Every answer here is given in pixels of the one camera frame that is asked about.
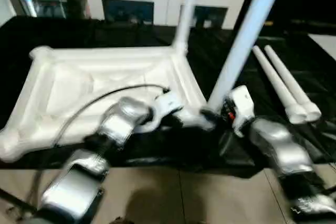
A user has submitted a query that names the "white plastic table leg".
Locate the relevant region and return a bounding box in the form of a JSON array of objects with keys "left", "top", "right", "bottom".
[
  {"left": 252, "top": 46, "right": 308, "bottom": 125},
  {"left": 202, "top": 0, "right": 289, "bottom": 115},
  {"left": 173, "top": 0, "right": 202, "bottom": 54},
  {"left": 264, "top": 45, "right": 322, "bottom": 123}
]

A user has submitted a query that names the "white plastic table top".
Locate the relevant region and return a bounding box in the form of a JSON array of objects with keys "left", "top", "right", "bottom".
[{"left": 0, "top": 46, "right": 217, "bottom": 163}]

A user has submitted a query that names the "black work mat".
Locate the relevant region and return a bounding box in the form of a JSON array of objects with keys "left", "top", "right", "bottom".
[{"left": 0, "top": 15, "right": 336, "bottom": 175}]

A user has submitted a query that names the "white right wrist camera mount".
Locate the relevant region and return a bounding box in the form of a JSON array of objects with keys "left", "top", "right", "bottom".
[{"left": 226, "top": 85, "right": 257, "bottom": 137}]

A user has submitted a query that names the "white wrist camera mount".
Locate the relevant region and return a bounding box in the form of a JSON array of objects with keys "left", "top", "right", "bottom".
[
  {"left": 226, "top": 85, "right": 257, "bottom": 137},
  {"left": 138, "top": 90, "right": 185, "bottom": 133}
]

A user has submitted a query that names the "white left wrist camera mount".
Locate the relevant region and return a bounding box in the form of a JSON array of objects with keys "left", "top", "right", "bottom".
[{"left": 138, "top": 90, "right": 185, "bottom": 133}]

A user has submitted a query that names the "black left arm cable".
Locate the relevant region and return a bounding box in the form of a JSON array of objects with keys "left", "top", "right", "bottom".
[{"left": 29, "top": 84, "right": 170, "bottom": 211}]

